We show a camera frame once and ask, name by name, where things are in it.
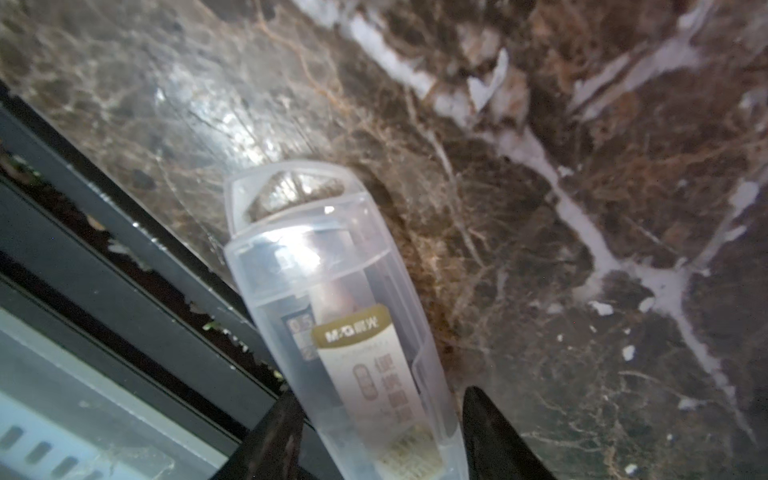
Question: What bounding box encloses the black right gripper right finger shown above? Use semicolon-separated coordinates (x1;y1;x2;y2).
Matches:
462;386;555;480

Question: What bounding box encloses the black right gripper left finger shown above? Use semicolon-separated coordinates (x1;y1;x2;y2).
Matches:
211;392;304;480

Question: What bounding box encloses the clear plastic eraser box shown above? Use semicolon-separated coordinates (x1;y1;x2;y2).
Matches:
224;160;468;479

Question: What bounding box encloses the white perforated vent strip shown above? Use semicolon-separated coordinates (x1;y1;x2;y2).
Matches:
1;394;177;479

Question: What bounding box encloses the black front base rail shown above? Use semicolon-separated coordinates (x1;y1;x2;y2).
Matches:
0;83;343;480

